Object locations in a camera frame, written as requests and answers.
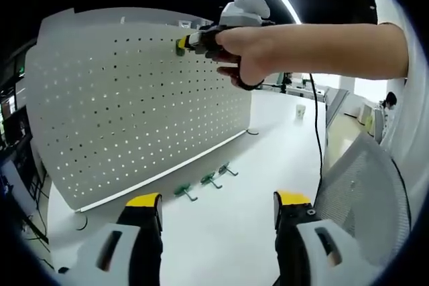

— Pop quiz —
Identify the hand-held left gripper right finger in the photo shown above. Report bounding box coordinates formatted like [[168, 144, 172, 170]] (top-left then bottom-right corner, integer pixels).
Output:
[[273, 190, 386, 286]]

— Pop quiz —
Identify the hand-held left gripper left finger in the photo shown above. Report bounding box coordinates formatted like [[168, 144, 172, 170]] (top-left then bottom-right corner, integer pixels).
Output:
[[66, 192, 164, 286]]

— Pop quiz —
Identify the white perforated mounting plate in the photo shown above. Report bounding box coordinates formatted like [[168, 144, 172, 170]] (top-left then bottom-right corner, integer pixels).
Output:
[[23, 7, 261, 232]]

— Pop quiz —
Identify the person's right hand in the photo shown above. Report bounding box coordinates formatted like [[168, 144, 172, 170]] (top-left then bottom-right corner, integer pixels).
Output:
[[214, 26, 281, 86]]

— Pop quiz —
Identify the grey mesh office chair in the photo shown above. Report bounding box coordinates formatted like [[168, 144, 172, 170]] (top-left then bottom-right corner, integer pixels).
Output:
[[313, 133, 416, 269]]

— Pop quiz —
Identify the grey slanted panel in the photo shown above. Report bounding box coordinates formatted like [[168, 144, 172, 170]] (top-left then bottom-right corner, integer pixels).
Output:
[[325, 87, 350, 130]]

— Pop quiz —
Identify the person's white t-shirt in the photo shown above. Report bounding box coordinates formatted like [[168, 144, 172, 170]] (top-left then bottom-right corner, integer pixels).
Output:
[[367, 0, 425, 180]]

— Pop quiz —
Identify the black cable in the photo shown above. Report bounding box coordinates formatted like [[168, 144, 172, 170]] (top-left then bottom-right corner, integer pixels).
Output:
[[307, 72, 324, 200]]

